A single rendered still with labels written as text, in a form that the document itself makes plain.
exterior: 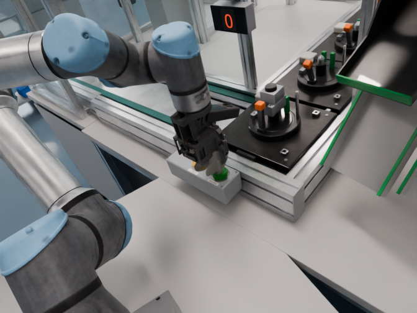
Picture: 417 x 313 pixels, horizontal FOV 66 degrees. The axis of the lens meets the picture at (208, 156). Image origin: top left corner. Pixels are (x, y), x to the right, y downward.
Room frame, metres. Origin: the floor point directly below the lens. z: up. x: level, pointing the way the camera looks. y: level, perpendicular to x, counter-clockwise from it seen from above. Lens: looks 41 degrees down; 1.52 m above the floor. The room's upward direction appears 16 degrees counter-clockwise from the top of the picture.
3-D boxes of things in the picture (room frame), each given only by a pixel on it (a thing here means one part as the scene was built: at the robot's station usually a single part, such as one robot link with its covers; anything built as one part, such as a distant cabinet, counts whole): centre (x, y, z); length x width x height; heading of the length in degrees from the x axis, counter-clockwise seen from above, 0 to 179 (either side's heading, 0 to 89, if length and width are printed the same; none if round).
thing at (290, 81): (0.84, -0.40, 1.01); 0.24 x 0.24 x 0.13; 37
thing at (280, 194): (0.81, 0.09, 0.91); 0.89 x 0.06 x 0.11; 37
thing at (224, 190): (0.62, 0.03, 0.93); 0.21 x 0.07 x 0.06; 37
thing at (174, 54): (0.56, 0.00, 1.28); 0.09 x 0.08 x 0.11; 70
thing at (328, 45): (0.99, -0.60, 1.01); 0.24 x 0.24 x 0.13; 37
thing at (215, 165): (0.54, -0.01, 1.02); 0.06 x 0.03 x 0.09; 127
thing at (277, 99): (0.69, -0.21, 1.06); 0.08 x 0.04 x 0.07; 127
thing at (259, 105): (0.66, -0.16, 1.04); 0.04 x 0.02 x 0.08; 127
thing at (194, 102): (0.55, 0.00, 1.20); 0.08 x 0.08 x 0.05
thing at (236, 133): (0.68, -0.20, 0.96); 0.24 x 0.24 x 0.02; 37
